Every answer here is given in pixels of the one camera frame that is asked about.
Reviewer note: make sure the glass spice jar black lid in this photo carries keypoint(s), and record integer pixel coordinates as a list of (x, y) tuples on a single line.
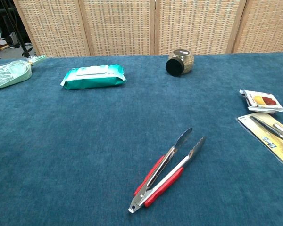
[(177, 66)]

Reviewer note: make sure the teal wet wipes pack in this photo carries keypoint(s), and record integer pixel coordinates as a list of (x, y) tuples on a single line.
[(92, 78)]

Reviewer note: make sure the woven wooden folding screen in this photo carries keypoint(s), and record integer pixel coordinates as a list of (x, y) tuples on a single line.
[(141, 26)]

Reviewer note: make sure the white snack packet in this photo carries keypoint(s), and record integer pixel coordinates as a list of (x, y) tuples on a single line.
[(261, 101)]

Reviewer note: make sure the razor on yellow blister card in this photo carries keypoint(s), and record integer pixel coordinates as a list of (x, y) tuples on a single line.
[(271, 134)]

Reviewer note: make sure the mint green scoop in bag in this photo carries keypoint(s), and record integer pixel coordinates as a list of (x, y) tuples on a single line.
[(11, 73)]

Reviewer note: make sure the black tripod stand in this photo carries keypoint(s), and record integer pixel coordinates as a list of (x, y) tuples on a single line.
[(17, 33)]

